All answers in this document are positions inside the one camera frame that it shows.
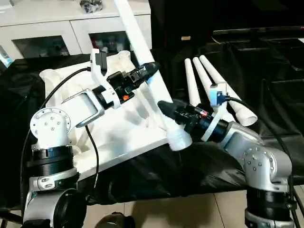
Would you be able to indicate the clear bag on cabinet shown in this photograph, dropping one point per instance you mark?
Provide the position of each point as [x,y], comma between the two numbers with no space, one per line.
[91,5]

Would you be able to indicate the white plastic table top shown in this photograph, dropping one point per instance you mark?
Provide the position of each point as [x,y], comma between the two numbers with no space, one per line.
[123,133]

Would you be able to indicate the black mat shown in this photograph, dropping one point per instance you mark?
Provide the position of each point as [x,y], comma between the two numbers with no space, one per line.
[166,171]

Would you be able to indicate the white cabinet with glass doors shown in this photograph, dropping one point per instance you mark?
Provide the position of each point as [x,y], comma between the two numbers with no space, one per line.
[47,26]

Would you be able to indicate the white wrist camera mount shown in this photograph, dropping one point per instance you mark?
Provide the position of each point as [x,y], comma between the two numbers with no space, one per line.
[217,93]
[95,61]

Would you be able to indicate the white plastic table leg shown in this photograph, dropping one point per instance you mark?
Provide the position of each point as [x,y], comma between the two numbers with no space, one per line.
[216,76]
[190,80]
[203,77]
[133,28]

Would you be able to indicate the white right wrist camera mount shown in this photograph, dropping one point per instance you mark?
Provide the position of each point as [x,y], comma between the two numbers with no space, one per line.
[217,93]

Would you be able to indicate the black television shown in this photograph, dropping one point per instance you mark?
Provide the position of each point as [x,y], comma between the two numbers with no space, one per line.
[249,32]

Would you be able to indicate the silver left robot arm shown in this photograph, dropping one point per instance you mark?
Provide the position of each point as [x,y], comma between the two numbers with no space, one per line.
[52,123]

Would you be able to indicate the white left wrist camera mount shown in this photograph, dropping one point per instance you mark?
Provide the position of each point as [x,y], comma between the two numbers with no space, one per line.
[95,61]

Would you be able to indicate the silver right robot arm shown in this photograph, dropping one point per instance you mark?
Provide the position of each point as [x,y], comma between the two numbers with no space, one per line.
[261,161]

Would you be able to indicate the dark robot foot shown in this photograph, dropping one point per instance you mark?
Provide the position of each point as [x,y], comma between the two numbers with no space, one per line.
[114,221]

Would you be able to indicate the black box with beige label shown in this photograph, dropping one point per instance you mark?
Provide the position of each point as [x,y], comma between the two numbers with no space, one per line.
[185,19]

